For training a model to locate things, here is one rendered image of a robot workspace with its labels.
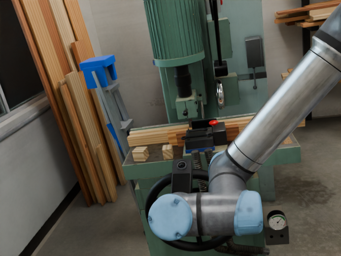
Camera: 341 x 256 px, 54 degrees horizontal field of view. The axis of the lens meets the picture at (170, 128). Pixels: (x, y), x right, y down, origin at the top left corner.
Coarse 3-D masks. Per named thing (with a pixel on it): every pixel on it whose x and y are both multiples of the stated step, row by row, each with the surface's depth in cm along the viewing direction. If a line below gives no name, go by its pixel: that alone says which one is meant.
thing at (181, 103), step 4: (192, 92) 125; (192, 96) 120; (196, 96) 129; (176, 100) 119; (180, 100) 118; (184, 100) 118; (188, 100) 117; (192, 100) 117; (196, 100) 126; (176, 104) 118; (180, 104) 118; (184, 104) 118; (188, 104) 118; (192, 104) 118; (196, 104) 123; (180, 108) 118; (184, 108) 118; (188, 108) 118; (192, 108) 118; (196, 108) 120; (180, 112) 119; (188, 112) 119; (192, 112) 119; (196, 112) 119; (180, 116) 120; (184, 116) 120; (188, 116) 119; (192, 116) 119; (196, 116) 119
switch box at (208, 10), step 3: (204, 0) 134; (207, 0) 134; (219, 0) 134; (207, 3) 134; (219, 3) 134; (207, 6) 135; (219, 6) 134; (207, 9) 135; (210, 9) 135; (219, 9) 135; (207, 12) 136; (210, 12) 136; (219, 12) 136
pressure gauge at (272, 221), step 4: (272, 212) 112; (276, 212) 112; (280, 212) 112; (268, 216) 113; (272, 216) 111; (276, 216) 111; (280, 216) 111; (284, 216) 110; (268, 220) 111; (272, 220) 112; (276, 220) 111; (280, 220) 111; (284, 220) 111; (268, 224) 112; (272, 224) 112; (276, 224) 112; (280, 224) 112; (284, 224) 112; (272, 228) 112; (276, 228) 113; (280, 228) 112
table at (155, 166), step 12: (156, 144) 128; (168, 144) 126; (228, 144) 118; (288, 144) 110; (132, 156) 122; (156, 156) 118; (180, 156) 115; (276, 156) 109; (288, 156) 109; (300, 156) 109; (132, 168) 116; (144, 168) 116; (156, 168) 115; (168, 168) 115
